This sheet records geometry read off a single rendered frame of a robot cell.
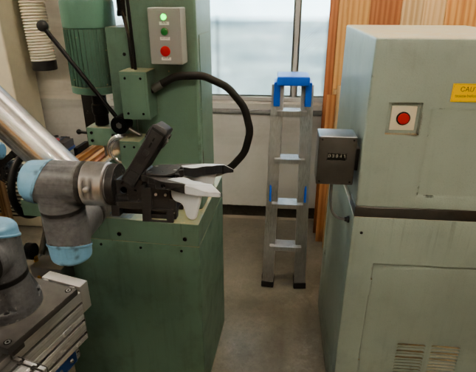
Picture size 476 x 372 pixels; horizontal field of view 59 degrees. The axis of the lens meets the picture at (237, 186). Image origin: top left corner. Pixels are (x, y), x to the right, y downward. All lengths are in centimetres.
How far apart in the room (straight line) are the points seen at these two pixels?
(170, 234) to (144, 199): 81
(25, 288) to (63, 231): 37
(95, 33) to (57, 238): 90
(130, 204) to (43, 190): 14
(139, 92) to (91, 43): 26
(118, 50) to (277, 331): 148
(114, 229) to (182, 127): 44
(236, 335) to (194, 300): 60
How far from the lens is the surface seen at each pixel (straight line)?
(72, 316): 130
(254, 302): 238
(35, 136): 91
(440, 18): 285
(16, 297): 113
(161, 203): 70
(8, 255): 107
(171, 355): 186
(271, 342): 217
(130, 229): 155
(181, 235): 149
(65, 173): 75
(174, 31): 134
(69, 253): 81
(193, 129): 144
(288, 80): 212
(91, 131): 167
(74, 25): 155
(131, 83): 138
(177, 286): 162
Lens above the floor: 151
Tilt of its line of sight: 24 degrees down
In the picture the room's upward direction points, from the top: straight up
